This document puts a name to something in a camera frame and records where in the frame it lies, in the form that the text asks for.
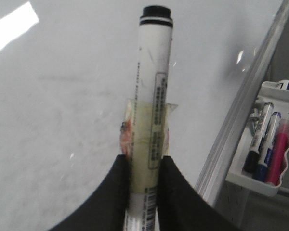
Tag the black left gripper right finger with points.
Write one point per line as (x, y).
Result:
(179, 206)

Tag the white marker tray holder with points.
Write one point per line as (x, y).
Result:
(278, 94)

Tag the white whiteboard with aluminium frame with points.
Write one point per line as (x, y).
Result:
(67, 69)

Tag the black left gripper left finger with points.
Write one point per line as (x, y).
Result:
(105, 209)

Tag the white black whiteboard marker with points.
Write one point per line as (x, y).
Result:
(144, 135)

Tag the pink marker in tray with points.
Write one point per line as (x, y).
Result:
(277, 161)

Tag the black capped marker in tray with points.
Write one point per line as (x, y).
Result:
(257, 141)

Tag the blue capped marker in tray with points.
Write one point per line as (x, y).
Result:
(267, 147)

